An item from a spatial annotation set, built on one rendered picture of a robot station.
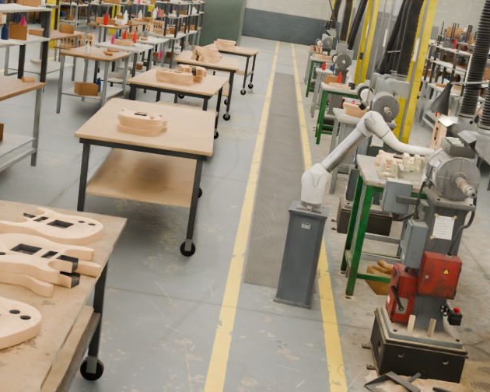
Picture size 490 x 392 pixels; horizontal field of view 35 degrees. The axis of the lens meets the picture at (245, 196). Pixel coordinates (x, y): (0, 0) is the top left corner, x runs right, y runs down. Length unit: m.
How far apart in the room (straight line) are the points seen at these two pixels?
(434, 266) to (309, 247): 1.14
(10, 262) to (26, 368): 0.67
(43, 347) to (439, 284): 2.70
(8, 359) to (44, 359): 0.11
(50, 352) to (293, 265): 3.17
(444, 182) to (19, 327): 2.77
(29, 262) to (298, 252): 2.79
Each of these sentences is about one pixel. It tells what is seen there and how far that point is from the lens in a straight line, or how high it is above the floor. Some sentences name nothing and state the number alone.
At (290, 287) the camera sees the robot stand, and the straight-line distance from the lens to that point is 5.59.
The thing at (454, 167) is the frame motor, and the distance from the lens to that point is 4.62.
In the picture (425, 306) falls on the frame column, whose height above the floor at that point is 0.44.
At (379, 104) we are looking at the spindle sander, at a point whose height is 1.28.
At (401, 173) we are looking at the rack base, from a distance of 5.84.
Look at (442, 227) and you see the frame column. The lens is 4.72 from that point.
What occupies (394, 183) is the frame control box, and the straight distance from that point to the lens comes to 4.89.
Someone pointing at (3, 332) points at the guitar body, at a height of 0.94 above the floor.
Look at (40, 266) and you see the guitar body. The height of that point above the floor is 0.99.
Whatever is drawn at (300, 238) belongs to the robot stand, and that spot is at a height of 0.51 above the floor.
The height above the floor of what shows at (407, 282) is 0.58.
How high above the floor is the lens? 2.10
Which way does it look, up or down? 15 degrees down
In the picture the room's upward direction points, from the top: 9 degrees clockwise
